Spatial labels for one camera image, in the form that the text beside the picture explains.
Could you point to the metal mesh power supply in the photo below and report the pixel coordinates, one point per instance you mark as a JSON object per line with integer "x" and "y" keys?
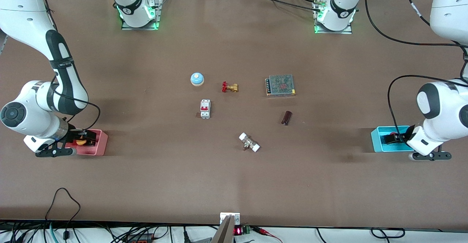
{"x": 280, "y": 85}

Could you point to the pink plastic bin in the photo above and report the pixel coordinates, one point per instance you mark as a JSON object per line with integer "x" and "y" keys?
{"x": 101, "y": 144}

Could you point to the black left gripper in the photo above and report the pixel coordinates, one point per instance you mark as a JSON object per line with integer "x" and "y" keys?
{"x": 405, "y": 136}

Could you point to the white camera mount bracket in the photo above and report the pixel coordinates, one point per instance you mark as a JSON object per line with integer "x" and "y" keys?
{"x": 236, "y": 216}

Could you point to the black orange adapter box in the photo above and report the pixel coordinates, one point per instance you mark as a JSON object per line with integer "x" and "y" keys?
{"x": 140, "y": 238}

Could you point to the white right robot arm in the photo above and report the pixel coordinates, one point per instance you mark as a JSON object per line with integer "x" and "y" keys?
{"x": 22, "y": 12}

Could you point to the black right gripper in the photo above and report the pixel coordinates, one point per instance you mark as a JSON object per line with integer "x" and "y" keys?
{"x": 73, "y": 136}

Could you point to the blue plastic bin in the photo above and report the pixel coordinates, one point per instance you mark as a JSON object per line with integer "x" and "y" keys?
{"x": 377, "y": 146}

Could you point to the red LED display module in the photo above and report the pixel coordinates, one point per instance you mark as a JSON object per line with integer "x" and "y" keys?
{"x": 238, "y": 231}

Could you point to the yellow push button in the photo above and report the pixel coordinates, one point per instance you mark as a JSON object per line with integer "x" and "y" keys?
{"x": 82, "y": 141}

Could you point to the grey camera pole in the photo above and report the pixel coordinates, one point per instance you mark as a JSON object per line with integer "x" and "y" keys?
{"x": 223, "y": 234}

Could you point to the brown cylindrical capacitor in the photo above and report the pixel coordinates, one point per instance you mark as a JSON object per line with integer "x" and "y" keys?
{"x": 286, "y": 117}

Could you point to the blue call bell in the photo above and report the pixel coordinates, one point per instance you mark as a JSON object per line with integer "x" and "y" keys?
{"x": 197, "y": 78}

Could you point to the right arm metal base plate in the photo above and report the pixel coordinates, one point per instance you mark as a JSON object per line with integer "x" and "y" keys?
{"x": 155, "y": 20}

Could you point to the metal fitting white caps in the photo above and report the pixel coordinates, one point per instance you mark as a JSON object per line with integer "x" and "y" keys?
{"x": 249, "y": 143}

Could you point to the white red circuit breaker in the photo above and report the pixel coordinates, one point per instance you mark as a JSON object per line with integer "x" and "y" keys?
{"x": 205, "y": 108}

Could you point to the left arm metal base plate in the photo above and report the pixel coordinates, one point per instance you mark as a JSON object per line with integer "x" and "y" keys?
{"x": 334, "y": 32}

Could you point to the red alligator clip lead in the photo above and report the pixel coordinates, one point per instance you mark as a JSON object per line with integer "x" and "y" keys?
{"x": 268, "y": 232}

